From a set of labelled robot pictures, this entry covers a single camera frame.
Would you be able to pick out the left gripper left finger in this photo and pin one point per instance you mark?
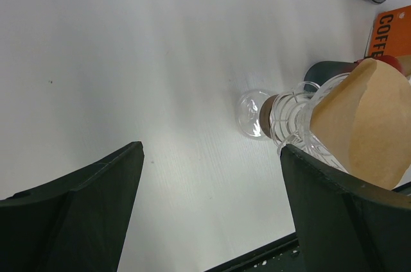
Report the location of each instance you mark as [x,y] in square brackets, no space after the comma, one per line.
[77,222]

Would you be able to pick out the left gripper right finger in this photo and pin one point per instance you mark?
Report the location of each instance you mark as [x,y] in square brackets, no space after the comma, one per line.
[342,222]

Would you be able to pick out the single brown coffee filter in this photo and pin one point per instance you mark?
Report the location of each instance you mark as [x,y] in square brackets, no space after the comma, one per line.
[364,122]

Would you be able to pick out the clear glass dripper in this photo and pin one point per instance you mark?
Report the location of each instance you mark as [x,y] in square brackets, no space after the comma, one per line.
[291,114]

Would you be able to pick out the glass beaker with brown band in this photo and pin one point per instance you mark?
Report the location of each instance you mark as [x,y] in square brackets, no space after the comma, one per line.
[253,111]

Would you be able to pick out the red-topped dark flask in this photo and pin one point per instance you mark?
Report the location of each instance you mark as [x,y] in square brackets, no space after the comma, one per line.
[321,72]

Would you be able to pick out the brown coffee filter stack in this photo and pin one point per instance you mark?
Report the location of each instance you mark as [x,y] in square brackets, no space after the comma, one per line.
[391,36]

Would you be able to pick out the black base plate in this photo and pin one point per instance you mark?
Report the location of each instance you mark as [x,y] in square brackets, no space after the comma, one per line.
[281,255]

